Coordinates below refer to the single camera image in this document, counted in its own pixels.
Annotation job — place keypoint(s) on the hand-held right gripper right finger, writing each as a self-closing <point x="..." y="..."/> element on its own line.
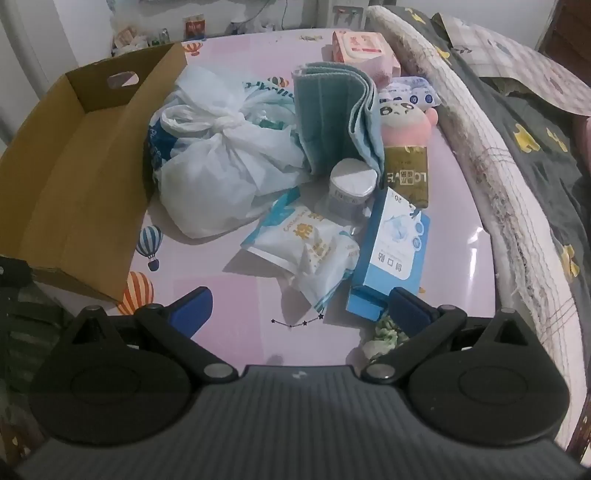
<point x="407" y="307"/>

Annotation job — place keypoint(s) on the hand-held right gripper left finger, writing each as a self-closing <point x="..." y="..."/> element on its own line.
<point x="193" y="305"/>

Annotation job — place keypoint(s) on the blue white paper box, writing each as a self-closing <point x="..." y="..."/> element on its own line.
<point x="392" y="249"/>

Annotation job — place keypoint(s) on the white blue cotton swab pouch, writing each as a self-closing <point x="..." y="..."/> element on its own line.
<point x="295" y="244"/>

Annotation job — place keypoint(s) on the gold green packet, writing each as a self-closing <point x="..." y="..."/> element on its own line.
<point x="408" y="175"/>

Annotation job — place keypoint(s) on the white round cotton swab container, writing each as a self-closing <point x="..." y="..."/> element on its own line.
<point x="351" y="184"/>

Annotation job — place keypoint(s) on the brown cardboard box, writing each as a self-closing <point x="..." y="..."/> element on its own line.
<point x="69" y="184"/>

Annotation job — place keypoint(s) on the pink plush toy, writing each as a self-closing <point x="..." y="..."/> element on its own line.
<point x="406" y="131"/>

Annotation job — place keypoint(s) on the white blue printed tissue pack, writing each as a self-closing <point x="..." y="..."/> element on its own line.
<point x="408" y="92"/>

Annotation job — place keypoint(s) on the teal cloth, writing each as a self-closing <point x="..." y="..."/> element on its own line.
<point x="323" y="106"/>

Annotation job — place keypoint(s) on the green scrunchie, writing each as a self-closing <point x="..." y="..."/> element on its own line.
<point x="381" y="337"/>

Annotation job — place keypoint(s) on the white knotted plastic bag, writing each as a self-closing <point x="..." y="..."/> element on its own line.
<point x="207" y="175"/>

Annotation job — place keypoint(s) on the worn white bed bumper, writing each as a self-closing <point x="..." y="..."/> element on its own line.
<point x="485" y="161"/>

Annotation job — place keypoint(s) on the grey duck printed blanket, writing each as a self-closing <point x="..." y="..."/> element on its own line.
<point x="531" y="138"/>

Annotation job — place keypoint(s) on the pink wet wipes pack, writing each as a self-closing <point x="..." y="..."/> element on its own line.
<point x="364" y="50"/>

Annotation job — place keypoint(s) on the pile of crumpled paper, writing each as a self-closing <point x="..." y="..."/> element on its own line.
<point x="131" y="41"/>

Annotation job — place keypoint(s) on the checkered printed cloth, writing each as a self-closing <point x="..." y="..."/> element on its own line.
<point x="521" y="60"/>

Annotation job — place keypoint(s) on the small red box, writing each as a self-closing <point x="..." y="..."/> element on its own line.
<point x="194" y="26"/>

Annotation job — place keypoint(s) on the white wall socket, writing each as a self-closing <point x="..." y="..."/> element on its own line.
<point x="347" y="14"/>

